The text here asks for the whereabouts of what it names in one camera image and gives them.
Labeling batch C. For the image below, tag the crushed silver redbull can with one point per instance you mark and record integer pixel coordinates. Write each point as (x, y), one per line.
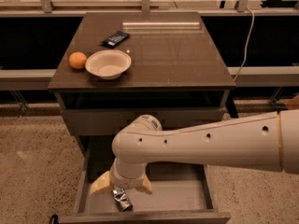
(121, 200)

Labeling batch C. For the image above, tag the white bowl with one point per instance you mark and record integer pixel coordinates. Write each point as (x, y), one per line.
(108, 64)

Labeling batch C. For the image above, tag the metal railing frame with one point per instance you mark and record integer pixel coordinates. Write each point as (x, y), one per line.
(258, 40)

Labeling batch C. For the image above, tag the orange fruit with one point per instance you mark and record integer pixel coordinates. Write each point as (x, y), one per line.
(77, 60)

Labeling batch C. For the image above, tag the closed top drawer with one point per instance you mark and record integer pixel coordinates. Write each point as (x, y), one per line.
(90, 122)

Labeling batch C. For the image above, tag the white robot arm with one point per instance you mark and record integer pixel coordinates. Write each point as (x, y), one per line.
(267, 142)

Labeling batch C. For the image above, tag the open middle drawer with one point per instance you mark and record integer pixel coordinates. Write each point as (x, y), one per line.
(180, 193)

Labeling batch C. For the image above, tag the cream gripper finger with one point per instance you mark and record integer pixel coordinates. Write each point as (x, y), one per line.
(102, 184)
(145, 187)

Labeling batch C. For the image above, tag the cardboard box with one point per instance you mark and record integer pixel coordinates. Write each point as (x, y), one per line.
(293, 103)

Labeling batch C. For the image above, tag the grey drawer cabinet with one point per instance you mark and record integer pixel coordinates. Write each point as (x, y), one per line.
(169, 51)

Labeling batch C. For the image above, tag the dark blue snack packet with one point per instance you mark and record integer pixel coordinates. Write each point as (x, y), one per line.
(114, 40)

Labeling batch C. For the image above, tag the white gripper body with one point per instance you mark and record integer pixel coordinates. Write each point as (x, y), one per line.
(125, 181)

